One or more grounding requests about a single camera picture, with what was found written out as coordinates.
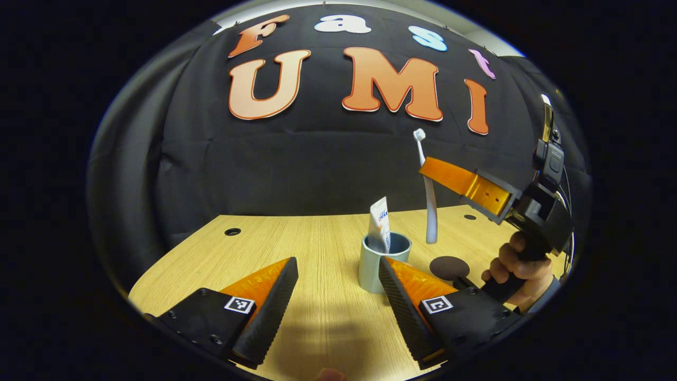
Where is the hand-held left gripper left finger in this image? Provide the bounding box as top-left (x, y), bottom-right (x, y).
top-left (144, 257), bottom-right (299, 370)

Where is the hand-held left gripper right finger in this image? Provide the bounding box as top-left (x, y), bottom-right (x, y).
top-left (378, 256), bottom-right (529, 370)

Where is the white toothbrush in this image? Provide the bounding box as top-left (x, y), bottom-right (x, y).
top-left (413, 129), bottom-right (438, 244)

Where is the light blue cup wooden handle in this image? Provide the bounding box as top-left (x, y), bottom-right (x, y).
top-left (358, 232), bottom-right (413, 295)

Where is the dark round coaster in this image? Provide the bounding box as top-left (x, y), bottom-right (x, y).
top-left (429, 256), bottom-right (470, 282)

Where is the white toothpaste tube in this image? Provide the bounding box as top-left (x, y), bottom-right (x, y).
top-left (369, 197), bottom-right (392, 253)

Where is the light wooden desktop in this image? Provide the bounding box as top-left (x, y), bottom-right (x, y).
top-left (128, 205), bottom-right (569, 381)

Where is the black backdrop cloth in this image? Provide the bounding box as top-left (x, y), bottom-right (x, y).
top-left (87, 4), bottom-right (590, 281)

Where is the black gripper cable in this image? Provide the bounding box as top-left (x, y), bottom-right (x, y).
top-left (558, 164), bottom-right (577, 265)

